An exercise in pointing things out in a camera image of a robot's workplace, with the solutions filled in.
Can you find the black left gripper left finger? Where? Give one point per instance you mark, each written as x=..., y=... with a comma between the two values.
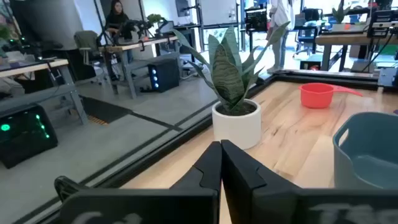
x=186, y=202

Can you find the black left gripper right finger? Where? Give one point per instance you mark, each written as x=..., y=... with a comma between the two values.
x=264, y=202

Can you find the red measuring cup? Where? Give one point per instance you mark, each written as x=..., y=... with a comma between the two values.
x=315, y=98

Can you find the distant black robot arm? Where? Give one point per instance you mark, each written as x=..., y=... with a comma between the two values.
x=136, y=26

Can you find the teal plastic basket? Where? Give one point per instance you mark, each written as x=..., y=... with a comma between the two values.
x=345, y=168

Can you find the snake plant in white pot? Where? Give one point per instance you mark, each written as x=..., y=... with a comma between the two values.
x=236, y=130

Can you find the black mat with orange edge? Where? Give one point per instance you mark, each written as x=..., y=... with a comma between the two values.
x=102, y=110

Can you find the computer tower with blue lights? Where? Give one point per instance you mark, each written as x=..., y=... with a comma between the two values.
x=168, y=76

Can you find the wooden desk with grey legs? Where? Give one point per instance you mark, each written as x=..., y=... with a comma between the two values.
x=130, y=46
x=37, y=65

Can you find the computer tower with green lights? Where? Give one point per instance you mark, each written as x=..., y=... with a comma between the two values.
x=21, y=146

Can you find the wooden desk with black legs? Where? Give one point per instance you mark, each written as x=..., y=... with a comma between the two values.
x=342, y=40

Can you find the black monitor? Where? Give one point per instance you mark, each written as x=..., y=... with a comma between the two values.
x=256, y=20

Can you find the person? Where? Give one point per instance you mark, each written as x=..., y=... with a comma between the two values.
x=280, y=18
x=117, y=21

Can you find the small potted plant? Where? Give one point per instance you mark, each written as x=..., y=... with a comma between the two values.
x=339, y=14
x=154, y=18

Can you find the grey office chair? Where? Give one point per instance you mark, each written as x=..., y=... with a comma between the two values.
x=87, y=42

